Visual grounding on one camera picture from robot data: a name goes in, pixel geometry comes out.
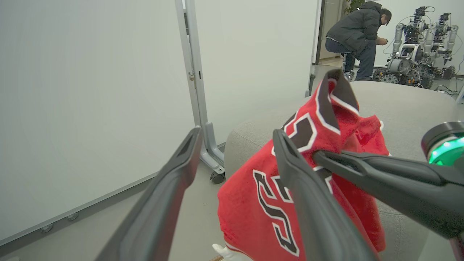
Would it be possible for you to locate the slim grey black robot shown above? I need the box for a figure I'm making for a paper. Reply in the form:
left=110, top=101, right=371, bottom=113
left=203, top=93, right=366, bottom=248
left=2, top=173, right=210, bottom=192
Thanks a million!
left=433, top=13, right=459, bottom=80

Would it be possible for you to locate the white rolling partition panel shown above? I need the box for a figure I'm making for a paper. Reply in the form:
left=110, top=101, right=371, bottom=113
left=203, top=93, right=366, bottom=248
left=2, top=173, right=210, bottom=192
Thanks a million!
left=193, top=0, right=322, bottom=146

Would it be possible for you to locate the person in dark jacket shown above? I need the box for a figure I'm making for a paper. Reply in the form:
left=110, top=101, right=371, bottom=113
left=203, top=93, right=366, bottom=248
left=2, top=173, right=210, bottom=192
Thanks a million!
left=325, top=1, right=393, bottom=81

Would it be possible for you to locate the grey double-leg partition stand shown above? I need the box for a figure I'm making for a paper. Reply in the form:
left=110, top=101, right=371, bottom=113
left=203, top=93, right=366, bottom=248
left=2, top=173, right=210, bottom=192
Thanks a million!
left=175, top=0, right=226, bottom=175

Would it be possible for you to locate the green potted plant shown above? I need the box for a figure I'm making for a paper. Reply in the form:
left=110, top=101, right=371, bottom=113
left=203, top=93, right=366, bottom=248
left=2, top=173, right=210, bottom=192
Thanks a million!
left=344, top=0, right=367, bottom=14

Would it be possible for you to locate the grey fabric sofa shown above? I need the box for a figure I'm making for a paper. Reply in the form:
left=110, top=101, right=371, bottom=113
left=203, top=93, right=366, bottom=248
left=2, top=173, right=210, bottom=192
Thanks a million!
left=224, top=80, right=464, bottom=261

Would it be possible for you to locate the white laundry basket brown rim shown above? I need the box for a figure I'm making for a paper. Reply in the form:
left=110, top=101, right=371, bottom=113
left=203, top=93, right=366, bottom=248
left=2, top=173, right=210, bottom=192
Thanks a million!
left=210, top=243, right=252, bottom=261

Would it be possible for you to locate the grey stool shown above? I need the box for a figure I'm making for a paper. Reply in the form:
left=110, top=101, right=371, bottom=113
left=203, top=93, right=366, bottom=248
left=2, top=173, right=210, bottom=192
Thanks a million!
left=340, top=53, right=357, bottom=82

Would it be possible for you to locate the wide white partition panel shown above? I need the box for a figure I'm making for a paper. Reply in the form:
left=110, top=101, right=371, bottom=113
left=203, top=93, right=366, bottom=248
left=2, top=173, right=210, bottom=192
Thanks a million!
left=0, top=0, right=196, bottom=248

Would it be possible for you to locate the black floor cable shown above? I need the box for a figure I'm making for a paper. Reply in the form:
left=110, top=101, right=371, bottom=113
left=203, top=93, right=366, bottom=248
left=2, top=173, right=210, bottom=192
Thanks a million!
left=434, top=84, right=461, bottom=98

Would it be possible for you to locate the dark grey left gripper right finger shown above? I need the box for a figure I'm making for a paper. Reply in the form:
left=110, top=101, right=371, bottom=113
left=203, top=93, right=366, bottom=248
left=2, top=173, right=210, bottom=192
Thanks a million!
left=272, top=129, right=380, bottom=261

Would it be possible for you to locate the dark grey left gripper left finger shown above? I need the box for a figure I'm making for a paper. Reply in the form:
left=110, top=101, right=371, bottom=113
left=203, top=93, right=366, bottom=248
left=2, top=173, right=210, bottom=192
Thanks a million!
left=94, top=126, right=203, bottom=261

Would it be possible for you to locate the red basketball jersey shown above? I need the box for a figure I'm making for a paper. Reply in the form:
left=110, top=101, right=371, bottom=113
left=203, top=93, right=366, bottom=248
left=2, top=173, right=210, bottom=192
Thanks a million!
left=217, top=69, right=392, bottom=261

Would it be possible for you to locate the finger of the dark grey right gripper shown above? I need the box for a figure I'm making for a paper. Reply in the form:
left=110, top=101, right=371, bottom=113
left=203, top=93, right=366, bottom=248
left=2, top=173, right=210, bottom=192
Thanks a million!
left=313, top=151, right=464, bottom=240
left=339, top=151, right=464, bottom=186

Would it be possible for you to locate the large grey wheeled robot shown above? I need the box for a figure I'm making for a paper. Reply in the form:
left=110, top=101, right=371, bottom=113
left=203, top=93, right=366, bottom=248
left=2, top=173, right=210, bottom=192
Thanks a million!
left=373, top=6, right=436, bottom=89

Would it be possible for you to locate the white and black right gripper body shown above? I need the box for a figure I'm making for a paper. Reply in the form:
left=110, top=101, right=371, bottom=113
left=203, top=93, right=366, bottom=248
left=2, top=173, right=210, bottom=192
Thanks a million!
left=421, top=121, right=464, bottom=168

